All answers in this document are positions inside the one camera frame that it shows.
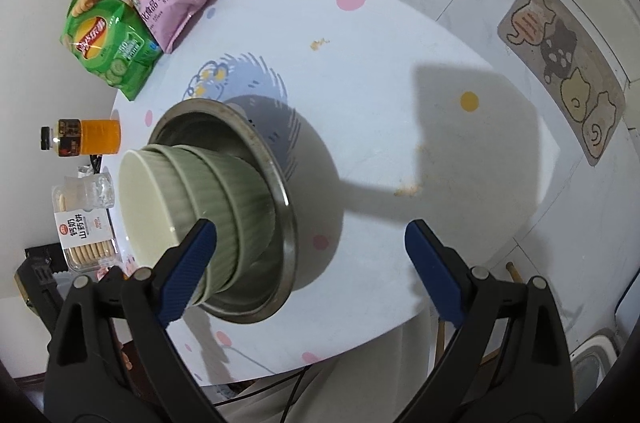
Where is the biscuit box clear plastic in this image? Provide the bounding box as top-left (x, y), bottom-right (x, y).
top-left (51, 173), bottom-right (122, 273)

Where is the cream ribbed bowl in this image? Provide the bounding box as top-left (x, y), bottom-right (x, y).
top-left (118, 150), bottom-right (195, 267)

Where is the orange juice bottle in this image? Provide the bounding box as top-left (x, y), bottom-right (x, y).
top-left (40, 119), bottom-right (122, 158)

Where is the green chips bag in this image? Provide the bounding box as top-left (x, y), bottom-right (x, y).
top-left (60, 0), bottom-right (162, 102)

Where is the large steel bowl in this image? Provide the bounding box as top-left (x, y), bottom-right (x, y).
top-left (148, 98), bottom-right (300, 325)

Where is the black cable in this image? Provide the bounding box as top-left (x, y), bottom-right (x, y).
top-left (209, 367), bottom-right (312, 423)

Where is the green ribbed bowl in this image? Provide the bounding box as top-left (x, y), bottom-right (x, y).
top-left (175, 145), bottom-right (276, 268)
top-left (143, 144), bottom-right (253, 305)

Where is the cat pattern floor mat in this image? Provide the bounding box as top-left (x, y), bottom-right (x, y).
top-left (497, 0), bottom-right (626, 166)

